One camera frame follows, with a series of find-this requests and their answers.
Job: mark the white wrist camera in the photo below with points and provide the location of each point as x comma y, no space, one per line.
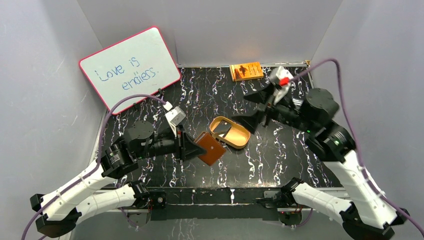
280,78
174,116

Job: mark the orange book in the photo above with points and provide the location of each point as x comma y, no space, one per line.
246,71

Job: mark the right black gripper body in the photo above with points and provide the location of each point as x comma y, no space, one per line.
288,113

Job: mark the pink framed whiteboard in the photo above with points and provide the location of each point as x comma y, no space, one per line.
138,65

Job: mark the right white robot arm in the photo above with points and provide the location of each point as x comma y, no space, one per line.
364,216

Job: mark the aluminium rail frame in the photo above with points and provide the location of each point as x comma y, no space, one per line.
326,201

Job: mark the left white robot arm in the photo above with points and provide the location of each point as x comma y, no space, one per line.
61,211

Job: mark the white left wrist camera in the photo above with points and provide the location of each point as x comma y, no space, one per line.
174,116

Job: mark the gold oval tin tray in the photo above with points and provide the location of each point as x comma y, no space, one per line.
238,137

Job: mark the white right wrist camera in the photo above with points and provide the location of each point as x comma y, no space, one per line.
280,78

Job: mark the brown leather card holder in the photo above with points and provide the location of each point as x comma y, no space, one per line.
214,150

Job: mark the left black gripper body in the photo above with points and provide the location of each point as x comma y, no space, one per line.
180,143

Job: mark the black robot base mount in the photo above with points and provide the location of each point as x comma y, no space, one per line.
218,202

